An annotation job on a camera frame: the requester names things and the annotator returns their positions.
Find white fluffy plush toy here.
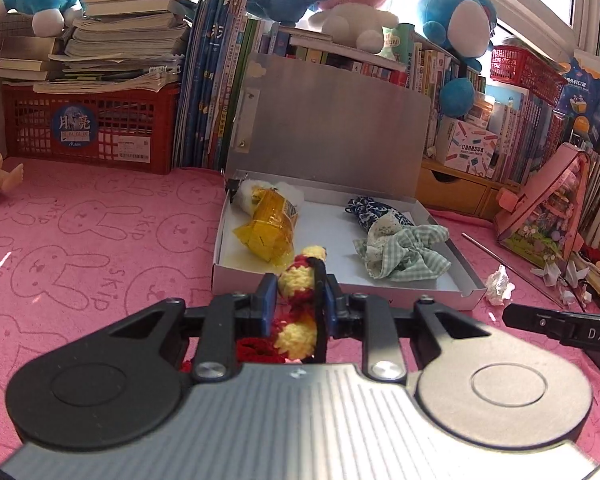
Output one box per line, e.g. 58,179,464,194
232,178,306,211

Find green checked fabric bow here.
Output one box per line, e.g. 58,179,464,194
352,210,452,281

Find pink rabbit print blanket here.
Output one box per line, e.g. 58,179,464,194
0,157,600,411

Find yellow red crochet item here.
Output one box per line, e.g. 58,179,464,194
272,245,331,361

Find cluster of white paper cranes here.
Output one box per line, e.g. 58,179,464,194
530,252,593,308

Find row of colourful shelf books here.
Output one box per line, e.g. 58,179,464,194
260,22,486,151

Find pink house-shaped box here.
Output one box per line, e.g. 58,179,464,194
494,142,593,271

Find pink white bunny plush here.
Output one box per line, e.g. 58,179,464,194
307,0,401,55

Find silver cardboard box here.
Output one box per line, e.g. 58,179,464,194
211,54,487,311

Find orange plastic packet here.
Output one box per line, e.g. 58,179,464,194
232,187,301,266

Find small red mesh basket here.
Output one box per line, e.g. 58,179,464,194
490,45,568,106

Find red plastic basket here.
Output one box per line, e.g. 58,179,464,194
1,82,181,176

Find white colourful printed box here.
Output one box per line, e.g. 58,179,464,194
437,117,498,178

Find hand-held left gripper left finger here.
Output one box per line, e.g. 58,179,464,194
99,274,277,381

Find wooden drawer box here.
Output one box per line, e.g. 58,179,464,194
420,157,523,221

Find blue floral fabric pouch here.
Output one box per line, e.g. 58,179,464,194
344,196,413,233

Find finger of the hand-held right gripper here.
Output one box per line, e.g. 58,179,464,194
503,303,581,333

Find row of thin blue books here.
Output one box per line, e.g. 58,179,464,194
172,0,261,171

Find blue printed carton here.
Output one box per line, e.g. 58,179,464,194
555,57,600,148

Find crumpled white tissue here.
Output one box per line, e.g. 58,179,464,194
485,265,515,306

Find row of upright books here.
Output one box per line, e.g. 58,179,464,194
500,87,571,186

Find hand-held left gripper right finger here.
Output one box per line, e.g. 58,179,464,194
322,274,488,381

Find stack of books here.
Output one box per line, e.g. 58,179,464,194
0,0,196,95

